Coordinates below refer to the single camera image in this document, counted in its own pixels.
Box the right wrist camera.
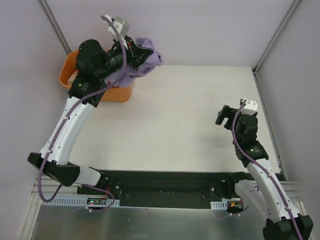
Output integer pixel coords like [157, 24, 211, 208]
[240, 97, 258, 116]

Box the left white cable duct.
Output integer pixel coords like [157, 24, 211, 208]
[43, 196, 120, 208]

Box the white cable duct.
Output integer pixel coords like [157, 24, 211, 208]
[43, 196, 120, 208]
[210, 201, 228, 211]

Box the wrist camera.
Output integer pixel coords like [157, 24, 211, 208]
[106, 16, 130, 39]
[240, 97, 258, 116]

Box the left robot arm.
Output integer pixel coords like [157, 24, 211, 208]
[27, 36, 163, 195]

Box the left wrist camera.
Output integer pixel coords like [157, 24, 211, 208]
[106, 16, 130, 39]

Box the orange plastic bin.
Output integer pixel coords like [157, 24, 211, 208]
[59, 51, 134, 103]

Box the right white cable duct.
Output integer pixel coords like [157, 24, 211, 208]
[210, 201, 228, 211]

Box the left aluminium frame post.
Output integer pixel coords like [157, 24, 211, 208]
[37, 0, 72, 55]

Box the purple t shirt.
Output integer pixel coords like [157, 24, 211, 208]
[105, 37, 163, 88]

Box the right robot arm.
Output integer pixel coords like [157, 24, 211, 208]
[215, 98, 314, 240]

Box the aluminium frame post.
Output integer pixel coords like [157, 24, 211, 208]
[37, 0, 72, 55]
[252, 0, 302, 76]

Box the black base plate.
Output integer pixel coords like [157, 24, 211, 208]
[76, 169, 253, 208]

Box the right aluminium frame post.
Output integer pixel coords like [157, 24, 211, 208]
[252, 0, 302, 76]

